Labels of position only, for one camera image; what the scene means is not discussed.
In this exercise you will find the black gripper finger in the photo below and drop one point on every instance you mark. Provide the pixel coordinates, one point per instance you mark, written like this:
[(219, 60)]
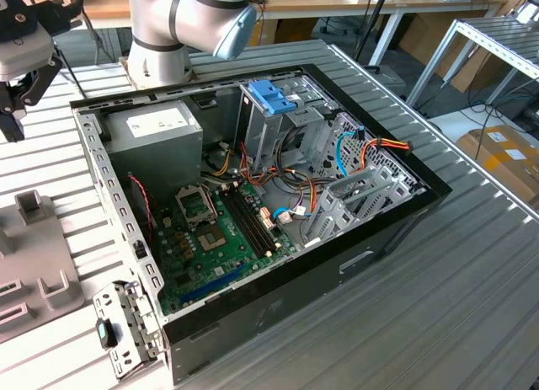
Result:
[(42, 80)]

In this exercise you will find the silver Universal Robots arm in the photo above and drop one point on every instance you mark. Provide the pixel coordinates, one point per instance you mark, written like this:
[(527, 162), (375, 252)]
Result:
[(156, 28)]

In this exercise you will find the grey metal disk bay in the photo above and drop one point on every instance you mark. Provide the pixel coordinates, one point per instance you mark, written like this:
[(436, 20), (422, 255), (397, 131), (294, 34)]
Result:
[(328, 204)]

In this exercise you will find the grey power supply unit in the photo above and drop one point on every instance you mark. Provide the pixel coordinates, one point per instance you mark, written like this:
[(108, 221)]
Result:
[(156, 162)]

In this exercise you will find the grey parts rack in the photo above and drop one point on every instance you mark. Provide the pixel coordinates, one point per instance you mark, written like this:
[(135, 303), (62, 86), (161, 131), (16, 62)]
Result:
[(38, 255)]

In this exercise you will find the grey metal drive cage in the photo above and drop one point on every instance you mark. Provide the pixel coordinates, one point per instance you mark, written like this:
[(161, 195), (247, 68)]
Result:
[(261, 133)]

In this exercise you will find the blue plastic bay latch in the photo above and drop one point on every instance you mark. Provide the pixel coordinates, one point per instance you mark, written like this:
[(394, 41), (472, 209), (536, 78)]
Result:
[(269, 97)]

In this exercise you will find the CPU socket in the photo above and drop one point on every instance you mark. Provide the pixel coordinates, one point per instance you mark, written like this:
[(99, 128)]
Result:
[(212, 240)]

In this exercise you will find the green motherboard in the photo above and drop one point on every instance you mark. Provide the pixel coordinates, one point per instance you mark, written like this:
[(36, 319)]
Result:
[(198, 268)]

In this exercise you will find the black RAM slot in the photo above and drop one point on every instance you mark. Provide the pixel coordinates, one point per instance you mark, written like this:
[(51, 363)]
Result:
[(254, 219), (244, 225)]

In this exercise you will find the brown cardboard box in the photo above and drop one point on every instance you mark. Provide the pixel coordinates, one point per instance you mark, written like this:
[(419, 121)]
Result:
[(295, 30)]

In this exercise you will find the black latch teal face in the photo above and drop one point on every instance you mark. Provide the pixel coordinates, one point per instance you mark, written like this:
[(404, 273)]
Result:
[(110, 333)]

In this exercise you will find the beige board connector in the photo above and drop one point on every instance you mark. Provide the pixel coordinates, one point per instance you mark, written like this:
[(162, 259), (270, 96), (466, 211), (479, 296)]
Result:
[(266, 219)]

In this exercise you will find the blue expansion slot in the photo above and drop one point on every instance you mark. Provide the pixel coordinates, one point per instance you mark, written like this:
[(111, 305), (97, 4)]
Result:
[(212, 283)]

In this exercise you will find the black tripod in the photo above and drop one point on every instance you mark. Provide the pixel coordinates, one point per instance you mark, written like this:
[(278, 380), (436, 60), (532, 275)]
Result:
[(370, 28)]

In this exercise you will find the black open PC case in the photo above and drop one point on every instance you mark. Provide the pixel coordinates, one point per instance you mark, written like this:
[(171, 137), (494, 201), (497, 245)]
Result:
[(295, 306)]

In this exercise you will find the metal slat shelf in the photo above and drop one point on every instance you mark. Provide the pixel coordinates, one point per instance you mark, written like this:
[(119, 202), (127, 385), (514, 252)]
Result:
[(497, 36)]

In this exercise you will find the labelled cardboard box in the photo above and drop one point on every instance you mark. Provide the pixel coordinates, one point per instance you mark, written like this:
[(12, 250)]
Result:
[(497, 154)]

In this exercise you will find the white camera box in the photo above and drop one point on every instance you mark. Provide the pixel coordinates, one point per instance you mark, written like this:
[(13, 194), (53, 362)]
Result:
[(25, 53)]

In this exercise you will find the black camera bracket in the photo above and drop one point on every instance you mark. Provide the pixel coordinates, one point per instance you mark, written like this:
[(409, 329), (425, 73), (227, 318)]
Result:
[(59, 15)]

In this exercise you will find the silver slot bracket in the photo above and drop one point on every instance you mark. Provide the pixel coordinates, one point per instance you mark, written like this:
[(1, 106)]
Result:
[(107, 301)]

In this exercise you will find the wooden desk white frame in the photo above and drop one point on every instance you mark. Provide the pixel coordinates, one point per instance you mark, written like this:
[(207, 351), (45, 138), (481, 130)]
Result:
[(337, 4)]

